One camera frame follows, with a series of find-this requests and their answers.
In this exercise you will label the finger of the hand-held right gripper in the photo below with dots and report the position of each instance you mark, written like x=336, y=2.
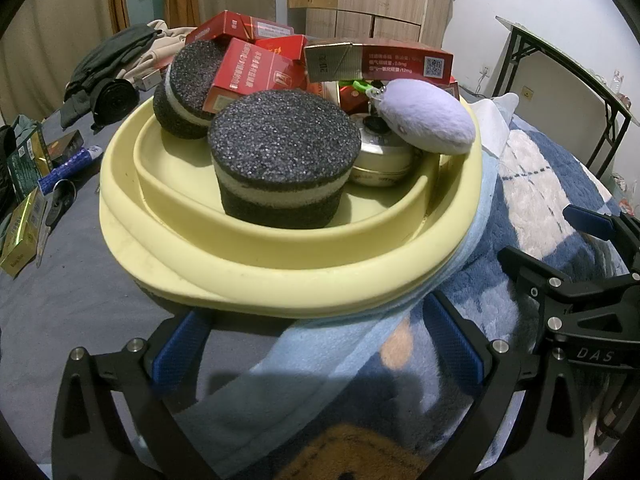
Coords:
x=530, y=272
x=590, y=222

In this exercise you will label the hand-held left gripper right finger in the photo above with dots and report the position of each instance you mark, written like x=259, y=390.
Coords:
x=457, y=340

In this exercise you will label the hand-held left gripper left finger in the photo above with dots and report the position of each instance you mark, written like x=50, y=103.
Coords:
x=182, y=347

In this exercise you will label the yellow plastic basin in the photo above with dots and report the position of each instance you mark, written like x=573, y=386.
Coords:
x=280, y=285

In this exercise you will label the round silver tin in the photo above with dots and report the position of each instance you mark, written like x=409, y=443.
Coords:
x=382, y=165

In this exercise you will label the lavender plush pouch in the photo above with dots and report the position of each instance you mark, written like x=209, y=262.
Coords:
x=430, y=115

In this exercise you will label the round black white sponge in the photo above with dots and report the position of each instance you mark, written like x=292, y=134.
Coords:
x=187, y=95
x=282, y=155

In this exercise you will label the blue white checkered blanket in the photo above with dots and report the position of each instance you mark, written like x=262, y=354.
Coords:
x=530, y=195

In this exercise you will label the pale blue towel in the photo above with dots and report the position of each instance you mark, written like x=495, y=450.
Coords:
x=492, y=132

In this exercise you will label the grey bed sheet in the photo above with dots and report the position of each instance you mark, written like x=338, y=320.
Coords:
x=65, y=280

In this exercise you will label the glassware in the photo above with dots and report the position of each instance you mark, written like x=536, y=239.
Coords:
x=617, y=82

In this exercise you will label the black folding table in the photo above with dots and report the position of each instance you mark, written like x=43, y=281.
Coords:
x=565, y=67

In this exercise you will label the gold box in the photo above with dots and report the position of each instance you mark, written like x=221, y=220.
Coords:
x=20, y=232

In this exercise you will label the blue white tube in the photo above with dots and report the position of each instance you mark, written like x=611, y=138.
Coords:
x=70, y=165

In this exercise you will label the dark small box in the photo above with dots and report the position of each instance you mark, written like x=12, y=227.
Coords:
x=65, y=144

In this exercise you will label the green box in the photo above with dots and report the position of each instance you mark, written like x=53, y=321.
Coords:
x=25, y=157

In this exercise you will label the black round cap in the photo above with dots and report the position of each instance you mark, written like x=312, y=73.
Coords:
x=112, y=100

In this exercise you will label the dark clothing pile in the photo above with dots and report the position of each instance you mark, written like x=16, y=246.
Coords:
x=107, y=55

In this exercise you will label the wooden wardrobe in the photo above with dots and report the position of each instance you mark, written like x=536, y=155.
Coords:
x=380, y=0

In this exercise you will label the beige curtain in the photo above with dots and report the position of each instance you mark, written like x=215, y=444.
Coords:
x=60, y=10

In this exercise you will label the yellow wall socket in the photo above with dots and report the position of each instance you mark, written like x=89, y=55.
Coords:
x=527, y=92

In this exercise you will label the white wall socket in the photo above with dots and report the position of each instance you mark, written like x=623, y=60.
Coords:
x=484, y=70

